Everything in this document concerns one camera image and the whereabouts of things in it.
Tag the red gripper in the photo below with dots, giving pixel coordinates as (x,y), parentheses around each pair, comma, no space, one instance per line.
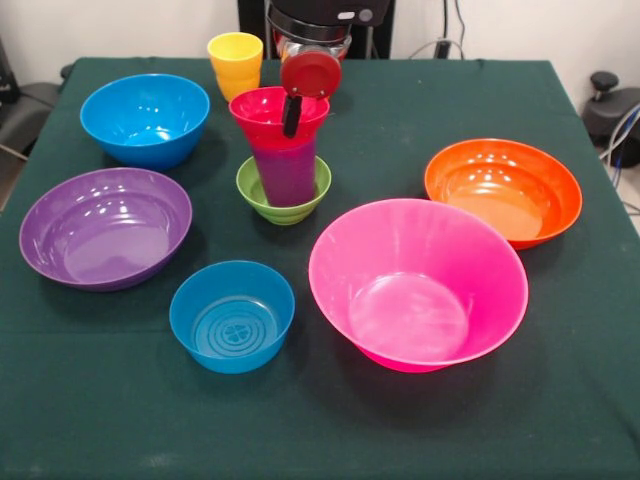
(311,74)

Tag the orange plastic bowl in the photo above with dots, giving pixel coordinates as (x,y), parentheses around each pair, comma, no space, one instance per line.
(500,195)

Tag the dark green tablecloth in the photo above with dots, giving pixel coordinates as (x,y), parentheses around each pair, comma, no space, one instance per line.
(320,425)

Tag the purple plastic bowl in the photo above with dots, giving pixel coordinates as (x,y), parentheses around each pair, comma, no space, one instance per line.
(100,235)

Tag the red plastic bowl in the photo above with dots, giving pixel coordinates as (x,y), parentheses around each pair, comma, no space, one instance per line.
(260,117)

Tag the pink plastic bowl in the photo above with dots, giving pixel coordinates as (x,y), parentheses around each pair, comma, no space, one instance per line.
(415,300)

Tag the large blue plastic bowl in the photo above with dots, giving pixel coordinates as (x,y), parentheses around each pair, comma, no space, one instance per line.
(145,130)

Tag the small blue plastic bowl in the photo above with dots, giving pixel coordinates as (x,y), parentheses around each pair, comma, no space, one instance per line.
(230,325)

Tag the purple plastic cup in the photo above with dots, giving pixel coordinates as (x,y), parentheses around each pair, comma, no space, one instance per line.
(287,180)

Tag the green plastic bowl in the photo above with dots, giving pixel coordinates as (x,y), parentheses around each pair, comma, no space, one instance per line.
(290,215)

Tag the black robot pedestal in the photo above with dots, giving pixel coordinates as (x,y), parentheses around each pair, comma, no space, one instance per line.
(252,25)

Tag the yellow plastic cup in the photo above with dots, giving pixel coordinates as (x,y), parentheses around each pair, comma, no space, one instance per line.
(232,65)

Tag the black chair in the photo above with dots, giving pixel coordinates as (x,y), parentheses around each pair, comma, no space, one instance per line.
(25,110)

